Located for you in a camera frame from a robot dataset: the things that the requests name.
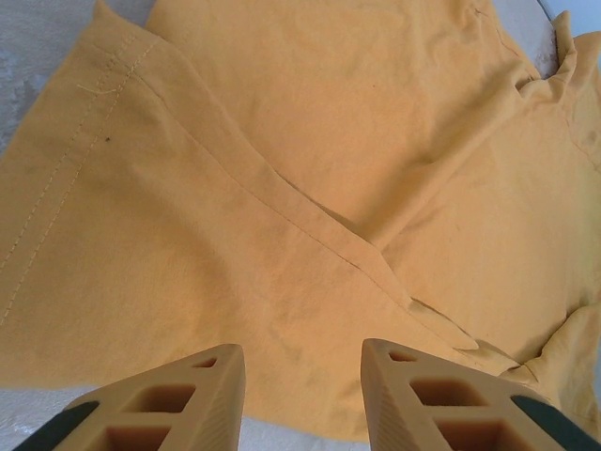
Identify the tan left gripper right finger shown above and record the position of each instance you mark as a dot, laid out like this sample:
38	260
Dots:
385	404

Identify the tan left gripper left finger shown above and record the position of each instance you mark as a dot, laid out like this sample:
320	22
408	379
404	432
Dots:
220	399

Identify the orange t-shirt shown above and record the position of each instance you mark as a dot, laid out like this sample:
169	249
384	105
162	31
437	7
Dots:
282	141

